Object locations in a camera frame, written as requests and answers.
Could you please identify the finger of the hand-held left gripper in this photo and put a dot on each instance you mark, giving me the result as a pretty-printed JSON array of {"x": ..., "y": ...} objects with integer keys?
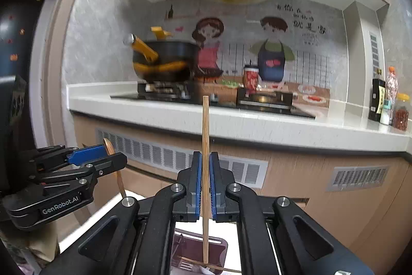
[
  {"x": 106, "y": 162},
  {"x": 87, "y": 154}
]

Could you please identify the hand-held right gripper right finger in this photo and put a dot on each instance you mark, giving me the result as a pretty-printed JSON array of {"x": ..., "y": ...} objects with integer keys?
[{"x": 214, "y": 184}]

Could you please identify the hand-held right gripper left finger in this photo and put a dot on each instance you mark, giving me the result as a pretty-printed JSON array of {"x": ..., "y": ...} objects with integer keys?
[{"x": 197, "y": 184}]

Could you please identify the brown wooden spoon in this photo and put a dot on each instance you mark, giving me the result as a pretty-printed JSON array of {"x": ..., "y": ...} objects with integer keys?
[{"x": 108, "y": 146}]

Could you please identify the wooden chopstick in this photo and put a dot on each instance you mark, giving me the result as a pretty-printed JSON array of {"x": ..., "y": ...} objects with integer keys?
[
  {"x": 222, "y": 266},
  {"x": 205, "y": 133}
]

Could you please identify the maroon plastic utensil holder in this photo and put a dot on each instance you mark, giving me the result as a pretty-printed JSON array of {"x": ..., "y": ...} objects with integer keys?
[{"x": 219, "y": 249}]

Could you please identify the wide grey vent grille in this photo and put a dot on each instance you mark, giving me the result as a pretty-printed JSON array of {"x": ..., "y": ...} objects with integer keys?
[{"x": 144, "y": 149}]

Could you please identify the kitchen counter with cabinets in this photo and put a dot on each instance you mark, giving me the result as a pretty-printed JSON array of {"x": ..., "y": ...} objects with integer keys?
[{"x": 257, "y": 123}]

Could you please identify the black gas stove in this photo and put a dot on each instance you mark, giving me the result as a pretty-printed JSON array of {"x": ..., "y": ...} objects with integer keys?
[{"x": 161, "y": 95}]

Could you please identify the red jar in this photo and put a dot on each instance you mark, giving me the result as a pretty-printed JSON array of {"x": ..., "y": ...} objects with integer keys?
[{"x": 251, "y": 78}]

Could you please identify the dark refrigerator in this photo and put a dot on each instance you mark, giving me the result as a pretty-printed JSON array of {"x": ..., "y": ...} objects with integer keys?
[{"x": 16, "y": 36}]

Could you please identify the short grey vent grille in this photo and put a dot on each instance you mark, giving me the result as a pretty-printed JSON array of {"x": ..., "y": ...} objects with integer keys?
[{"x": 357, "y": 176}]

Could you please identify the dark sauce bottle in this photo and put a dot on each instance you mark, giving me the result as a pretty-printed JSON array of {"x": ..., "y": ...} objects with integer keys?
[{"x": 376, "y": 101}]

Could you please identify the small white bottle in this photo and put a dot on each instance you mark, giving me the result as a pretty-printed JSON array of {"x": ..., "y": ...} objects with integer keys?
[{"x": 385, "y": 115}]

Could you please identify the jar with yellow lid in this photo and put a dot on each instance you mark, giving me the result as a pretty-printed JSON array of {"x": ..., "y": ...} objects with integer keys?
[{"x": 401, "y": 114}]

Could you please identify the clear bottle with orange cap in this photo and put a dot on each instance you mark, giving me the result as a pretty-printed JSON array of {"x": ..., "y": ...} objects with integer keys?
[{"x": 392, "y": 85}]

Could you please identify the cartoon wall sticker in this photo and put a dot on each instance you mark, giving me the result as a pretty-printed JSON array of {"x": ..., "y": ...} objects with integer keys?
[{"x": 273, "y": 52}]

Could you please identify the white wall vent grille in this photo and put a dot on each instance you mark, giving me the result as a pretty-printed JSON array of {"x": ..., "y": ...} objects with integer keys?
[{"x": 373, "y": 49}]

